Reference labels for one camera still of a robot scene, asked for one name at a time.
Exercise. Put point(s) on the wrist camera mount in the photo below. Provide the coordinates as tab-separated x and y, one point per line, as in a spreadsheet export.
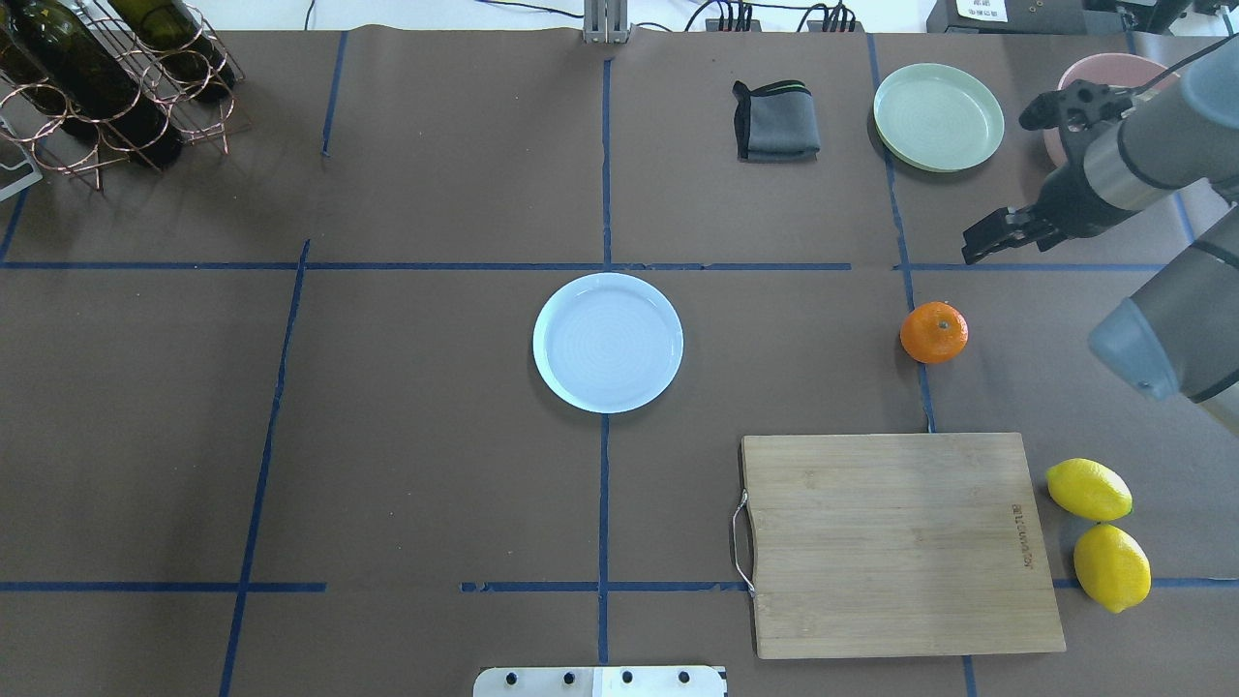
1077	107

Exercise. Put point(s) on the wooden cutting board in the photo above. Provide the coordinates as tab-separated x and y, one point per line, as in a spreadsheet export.
895	545

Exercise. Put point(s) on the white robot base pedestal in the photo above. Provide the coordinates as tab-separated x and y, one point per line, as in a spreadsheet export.
639	680

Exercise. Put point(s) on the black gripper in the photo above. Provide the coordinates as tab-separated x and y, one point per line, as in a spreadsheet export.
1072	204

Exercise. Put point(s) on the black power strip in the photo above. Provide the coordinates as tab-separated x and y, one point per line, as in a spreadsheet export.
726	16

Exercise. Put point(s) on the light blue plate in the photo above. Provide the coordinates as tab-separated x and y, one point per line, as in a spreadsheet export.
608	343

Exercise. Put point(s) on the lower yellow lemon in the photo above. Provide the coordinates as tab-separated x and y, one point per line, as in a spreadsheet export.
1089	490

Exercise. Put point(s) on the pink bowl with ice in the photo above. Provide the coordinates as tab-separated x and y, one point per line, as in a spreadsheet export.
1113	68

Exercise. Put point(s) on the light green plate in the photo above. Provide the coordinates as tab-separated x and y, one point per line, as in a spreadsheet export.
938	118

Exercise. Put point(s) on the orange mandarin fruit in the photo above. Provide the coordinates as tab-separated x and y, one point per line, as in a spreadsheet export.
934	333

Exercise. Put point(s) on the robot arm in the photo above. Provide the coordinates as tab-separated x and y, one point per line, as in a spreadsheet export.
1126	149

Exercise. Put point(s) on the upper yellow lemon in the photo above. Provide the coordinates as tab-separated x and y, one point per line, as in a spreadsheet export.
1111	568

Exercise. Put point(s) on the aluminium frame post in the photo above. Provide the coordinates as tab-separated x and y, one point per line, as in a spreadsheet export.
606	22

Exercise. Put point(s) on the yellow lemon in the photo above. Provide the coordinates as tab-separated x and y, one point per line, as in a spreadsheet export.
1111	568
1089	490

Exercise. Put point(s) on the folded grey cloth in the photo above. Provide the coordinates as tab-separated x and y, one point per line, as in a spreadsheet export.
776	123

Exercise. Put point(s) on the dark wine bottle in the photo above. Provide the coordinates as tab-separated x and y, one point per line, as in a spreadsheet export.
184	49
79	65
34	85

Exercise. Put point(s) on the copper wire bottle rack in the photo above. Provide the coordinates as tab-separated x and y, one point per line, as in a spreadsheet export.
35	145

